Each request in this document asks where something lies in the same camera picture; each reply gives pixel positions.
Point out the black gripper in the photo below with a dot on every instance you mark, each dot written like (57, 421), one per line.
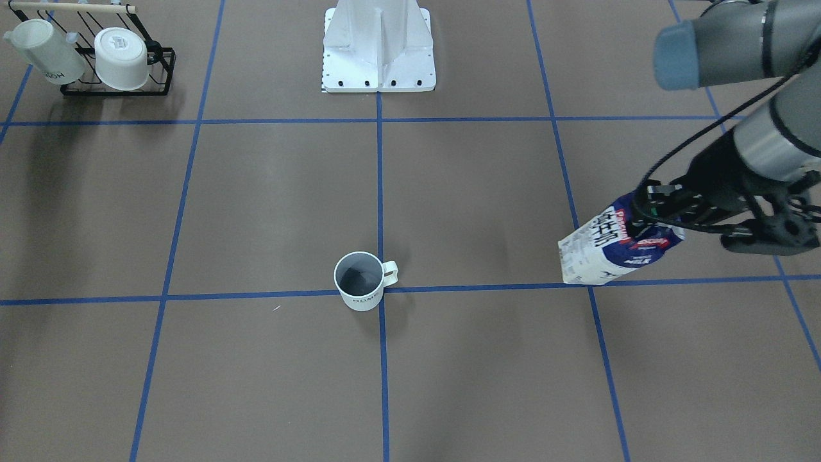
(713, 172)

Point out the blue white milk carton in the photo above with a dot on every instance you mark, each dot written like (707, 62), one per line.
(602, 250)

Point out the white handled mug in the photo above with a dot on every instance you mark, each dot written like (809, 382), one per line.
(360, 279)

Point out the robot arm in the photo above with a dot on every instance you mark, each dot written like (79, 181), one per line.
(740, 41)

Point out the brown paper table cover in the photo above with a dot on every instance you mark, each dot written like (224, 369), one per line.
(168, 263)

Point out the white bowl on rack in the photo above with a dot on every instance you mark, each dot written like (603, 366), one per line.
(121, 59)

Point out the white mug on rack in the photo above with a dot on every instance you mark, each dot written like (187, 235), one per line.
(47, 50)

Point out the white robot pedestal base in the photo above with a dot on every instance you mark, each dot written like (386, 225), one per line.
(378, 46)

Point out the black wire dish rack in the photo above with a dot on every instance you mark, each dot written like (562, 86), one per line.
(87, 48)

